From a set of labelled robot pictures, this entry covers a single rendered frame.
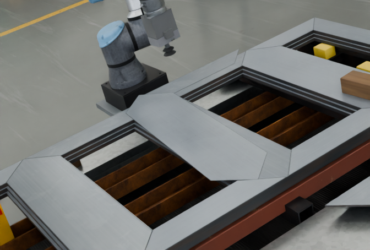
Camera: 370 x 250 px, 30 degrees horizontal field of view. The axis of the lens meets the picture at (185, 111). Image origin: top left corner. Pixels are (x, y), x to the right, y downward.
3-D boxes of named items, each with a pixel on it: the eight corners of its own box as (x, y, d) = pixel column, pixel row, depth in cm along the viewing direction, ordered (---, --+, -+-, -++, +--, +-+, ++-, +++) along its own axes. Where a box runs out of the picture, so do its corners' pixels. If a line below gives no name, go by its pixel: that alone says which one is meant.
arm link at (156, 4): (166, -8, 219) (145, 3, 216) (170, 5, 221) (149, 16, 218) (153, -10, 225) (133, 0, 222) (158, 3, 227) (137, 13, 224)
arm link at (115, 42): (103, 58, 273) (91, 27, 267) (135, 46, 275) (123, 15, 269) (108, 68, 263) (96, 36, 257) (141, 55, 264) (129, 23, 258)
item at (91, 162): (326, 55, 279) (325, 48, 278) (37, 206, 227) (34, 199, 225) (294, 45, 295) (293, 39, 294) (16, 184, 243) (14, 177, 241)
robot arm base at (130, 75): (104, 84, 276) (95, 63, 272) (135, 67, 282) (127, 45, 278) (121, 92, 264) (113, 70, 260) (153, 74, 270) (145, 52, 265)
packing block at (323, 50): (336, 55, 248) (335, 44, 246) (326, 60, 246) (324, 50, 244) (324, 51, 253) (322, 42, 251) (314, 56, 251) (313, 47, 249)
